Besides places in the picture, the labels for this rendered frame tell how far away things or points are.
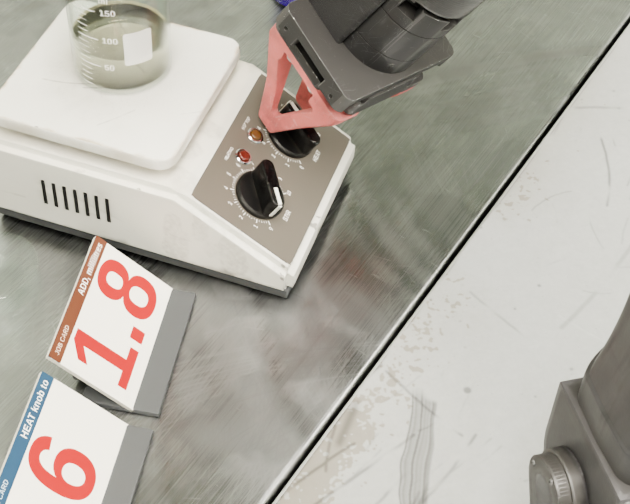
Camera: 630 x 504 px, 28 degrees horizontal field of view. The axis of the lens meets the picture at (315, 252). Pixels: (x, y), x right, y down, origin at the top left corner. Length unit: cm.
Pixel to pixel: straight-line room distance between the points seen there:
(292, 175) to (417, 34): 14
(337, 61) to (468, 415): 21
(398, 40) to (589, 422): 25
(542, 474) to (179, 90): 34
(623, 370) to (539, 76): 45
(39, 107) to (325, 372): 23
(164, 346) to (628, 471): 31
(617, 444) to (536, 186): 36
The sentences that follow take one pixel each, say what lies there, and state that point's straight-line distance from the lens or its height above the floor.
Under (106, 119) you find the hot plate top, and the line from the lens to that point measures 75.
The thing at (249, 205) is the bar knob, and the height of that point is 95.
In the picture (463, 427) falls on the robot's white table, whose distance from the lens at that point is 72.
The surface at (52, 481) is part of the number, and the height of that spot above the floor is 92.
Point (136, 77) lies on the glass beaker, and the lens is 75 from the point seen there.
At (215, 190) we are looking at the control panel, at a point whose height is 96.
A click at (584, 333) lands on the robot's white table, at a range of 78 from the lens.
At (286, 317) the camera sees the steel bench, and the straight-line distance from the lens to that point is 76.
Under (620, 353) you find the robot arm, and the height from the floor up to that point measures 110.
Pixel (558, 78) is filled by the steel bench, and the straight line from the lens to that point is 94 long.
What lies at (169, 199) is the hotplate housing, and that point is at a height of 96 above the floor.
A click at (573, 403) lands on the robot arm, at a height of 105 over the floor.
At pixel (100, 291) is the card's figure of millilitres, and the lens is 73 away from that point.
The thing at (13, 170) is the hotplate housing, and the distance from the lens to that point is 78.
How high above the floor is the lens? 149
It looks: 48 degrees down
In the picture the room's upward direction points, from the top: 4 degrees clockwise
